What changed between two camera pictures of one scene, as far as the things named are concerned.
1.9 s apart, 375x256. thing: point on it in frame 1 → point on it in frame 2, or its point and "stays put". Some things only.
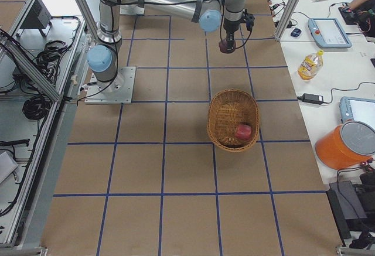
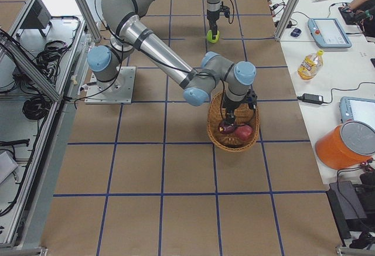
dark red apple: [222, 47] → [227, 128]
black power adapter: [312, 98] stays put
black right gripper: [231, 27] → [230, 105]
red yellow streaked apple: [242, 132] stays put
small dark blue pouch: [296, 33] stays put
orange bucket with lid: [349, 144] stays put
